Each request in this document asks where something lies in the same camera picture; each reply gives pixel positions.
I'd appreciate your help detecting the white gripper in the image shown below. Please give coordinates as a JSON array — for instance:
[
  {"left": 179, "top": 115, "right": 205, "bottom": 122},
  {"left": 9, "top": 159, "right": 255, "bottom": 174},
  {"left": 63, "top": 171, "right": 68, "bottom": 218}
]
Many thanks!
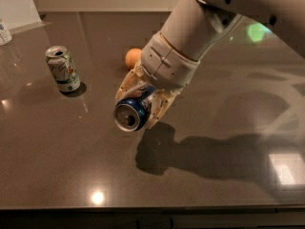
[{"left": 114, "top": 31, "right": 199, "bottom": 129}]

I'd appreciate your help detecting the blue pepsi can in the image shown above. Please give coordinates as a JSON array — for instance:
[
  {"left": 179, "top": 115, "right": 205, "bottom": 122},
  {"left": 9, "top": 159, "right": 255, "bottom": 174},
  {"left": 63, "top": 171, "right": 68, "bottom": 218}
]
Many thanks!
[{"left": 113, "top": 85, "right": 155, "bottom": 132}]

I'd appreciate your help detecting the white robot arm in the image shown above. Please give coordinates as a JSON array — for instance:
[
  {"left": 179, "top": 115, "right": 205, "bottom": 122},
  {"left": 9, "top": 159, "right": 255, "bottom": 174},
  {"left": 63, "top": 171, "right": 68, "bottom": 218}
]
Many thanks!
[{"left": 113, "top": 0, "right": 305, "bottom": 132}]

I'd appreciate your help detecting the green white soda can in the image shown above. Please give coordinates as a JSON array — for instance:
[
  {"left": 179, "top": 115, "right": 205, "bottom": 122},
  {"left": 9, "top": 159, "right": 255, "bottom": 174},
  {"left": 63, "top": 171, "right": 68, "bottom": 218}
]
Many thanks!
[{"left": 45, "top": 46, "right": 80, "bottom": 93}]

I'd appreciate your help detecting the orange fruit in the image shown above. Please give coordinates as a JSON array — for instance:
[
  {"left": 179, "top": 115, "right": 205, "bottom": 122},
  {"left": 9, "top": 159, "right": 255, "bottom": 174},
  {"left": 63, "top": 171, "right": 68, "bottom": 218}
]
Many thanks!
[{"left": 125, "top": 49, "right": 141, "bottom": 70}]

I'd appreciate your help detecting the white container at left edge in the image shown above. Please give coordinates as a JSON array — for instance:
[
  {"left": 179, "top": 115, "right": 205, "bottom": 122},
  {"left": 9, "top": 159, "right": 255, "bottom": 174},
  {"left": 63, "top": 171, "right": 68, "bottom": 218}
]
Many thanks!
[{"left": 0, "top": 18, "right": 12, "bottom": 46}]

